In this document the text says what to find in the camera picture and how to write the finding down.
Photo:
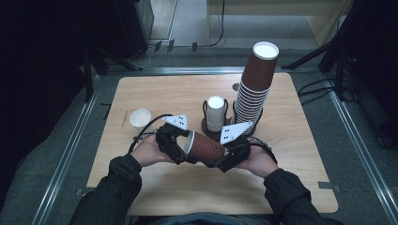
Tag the person's left hand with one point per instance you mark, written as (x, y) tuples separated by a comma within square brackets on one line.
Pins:
[(150, 151)]

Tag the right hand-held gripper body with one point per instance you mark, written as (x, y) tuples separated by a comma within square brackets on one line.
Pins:
[(237, 153)]

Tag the stack of white paper cups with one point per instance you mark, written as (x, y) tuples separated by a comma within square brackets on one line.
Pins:
[(216, 112)]

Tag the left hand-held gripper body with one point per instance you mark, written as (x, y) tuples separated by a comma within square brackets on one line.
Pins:
[(167, 140)]

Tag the person's grey clothing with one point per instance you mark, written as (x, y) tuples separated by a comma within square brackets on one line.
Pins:
[(206, 219)]

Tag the dark wooden cup holder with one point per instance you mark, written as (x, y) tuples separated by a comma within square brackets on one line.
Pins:
[(205, 125)]

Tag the light wooden cabinet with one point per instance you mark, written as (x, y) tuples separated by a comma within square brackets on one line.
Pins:
[(322, 22)]

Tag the dark cabinet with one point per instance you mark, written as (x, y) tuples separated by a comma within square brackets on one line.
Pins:
[(131, 28)]

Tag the single white paper cup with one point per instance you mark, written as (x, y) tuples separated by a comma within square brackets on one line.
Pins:
[(140, 118)]

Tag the stack of brown paper cups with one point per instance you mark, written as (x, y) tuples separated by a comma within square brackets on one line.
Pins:
[(258, 75)]

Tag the black tripod stand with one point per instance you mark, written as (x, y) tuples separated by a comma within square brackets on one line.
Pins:
[(339, 62)]

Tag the single brown ribbed paper cup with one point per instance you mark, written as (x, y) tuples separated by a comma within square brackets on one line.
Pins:
[(206, 148)]

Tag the grey tape strip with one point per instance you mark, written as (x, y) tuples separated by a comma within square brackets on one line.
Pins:
[(328, 185), (84, 191)]

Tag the black metal stand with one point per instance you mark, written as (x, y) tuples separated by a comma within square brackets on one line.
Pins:
[(88, 78)]

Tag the round grey table grommet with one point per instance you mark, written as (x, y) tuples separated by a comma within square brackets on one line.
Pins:
[(235, 87)]

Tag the person's right hand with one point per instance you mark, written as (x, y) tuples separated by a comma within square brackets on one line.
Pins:
[(259, 162)]

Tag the metal floor rail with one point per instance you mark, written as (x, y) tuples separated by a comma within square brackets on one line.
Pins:
[(62, 162), (366, 156)]

